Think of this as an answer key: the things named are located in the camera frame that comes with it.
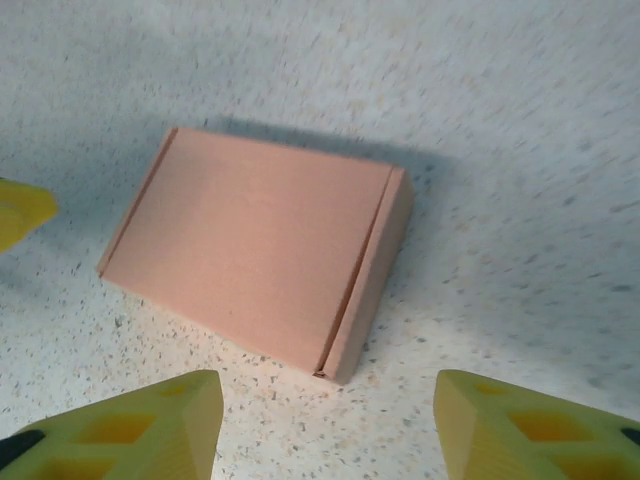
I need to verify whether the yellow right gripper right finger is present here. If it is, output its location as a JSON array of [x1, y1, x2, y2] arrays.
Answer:
[[432, 369, 640, 480]]

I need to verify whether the pink cardboard paper box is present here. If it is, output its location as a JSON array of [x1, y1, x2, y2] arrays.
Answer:
[[95, 127, 416, 386]]

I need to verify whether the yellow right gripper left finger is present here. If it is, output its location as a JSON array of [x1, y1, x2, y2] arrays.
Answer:
[[0, 369, 224, 480]]

